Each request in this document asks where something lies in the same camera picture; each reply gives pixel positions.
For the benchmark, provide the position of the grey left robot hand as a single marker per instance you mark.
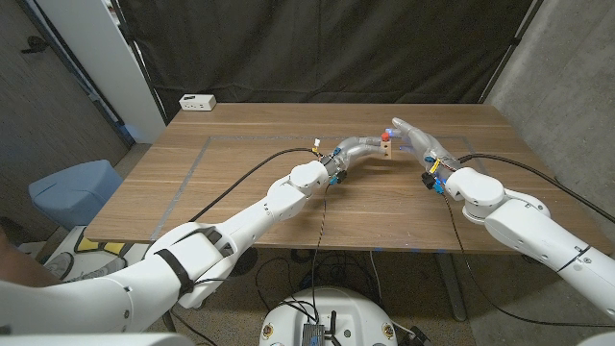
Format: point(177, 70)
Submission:
point(353, 149)

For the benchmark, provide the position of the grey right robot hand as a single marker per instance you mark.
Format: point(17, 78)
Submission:
point(425, 144)

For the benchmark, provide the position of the small wooden block with holes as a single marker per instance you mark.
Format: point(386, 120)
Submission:
point(386, 149)

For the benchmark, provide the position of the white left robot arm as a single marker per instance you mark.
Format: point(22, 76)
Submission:
point(216, 245)

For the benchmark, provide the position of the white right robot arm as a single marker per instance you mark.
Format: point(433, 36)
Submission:
point(538, 230)

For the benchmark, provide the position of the black backdrop curtain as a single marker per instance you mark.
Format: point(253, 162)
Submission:
point(312, 48)

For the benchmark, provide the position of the black backdrop stand pole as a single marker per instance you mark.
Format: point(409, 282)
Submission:
point(509, 48)
point(139, 62)

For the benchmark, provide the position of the grey table leg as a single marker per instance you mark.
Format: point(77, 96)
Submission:
point(449, 288)

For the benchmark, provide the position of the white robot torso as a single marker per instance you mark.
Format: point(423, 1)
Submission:
point(346, 307)

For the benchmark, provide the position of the white power strip box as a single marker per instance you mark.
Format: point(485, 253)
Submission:
point(197, 102)

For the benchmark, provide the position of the black antenna on torso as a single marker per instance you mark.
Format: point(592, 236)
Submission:
point(332, 324)

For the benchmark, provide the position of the grey electronics box on torso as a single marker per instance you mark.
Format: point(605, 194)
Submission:
point(312, 335)

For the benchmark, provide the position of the black connector beside torso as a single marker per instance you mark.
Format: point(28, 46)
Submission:
point(418, 338)

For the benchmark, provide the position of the white cabinet panel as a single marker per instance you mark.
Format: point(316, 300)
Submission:
point(105, 62)

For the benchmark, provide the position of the grey sneaker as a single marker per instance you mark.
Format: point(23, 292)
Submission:
point(103, 270)
point(60, 264)

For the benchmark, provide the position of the blue-grey padded stool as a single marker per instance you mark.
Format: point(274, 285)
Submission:
point(72, 192)

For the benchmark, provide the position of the person's bare leg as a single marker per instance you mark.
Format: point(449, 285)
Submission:
point(19, 269)

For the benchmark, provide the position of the dark door frame rail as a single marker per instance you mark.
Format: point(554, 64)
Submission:
point(96, 97)

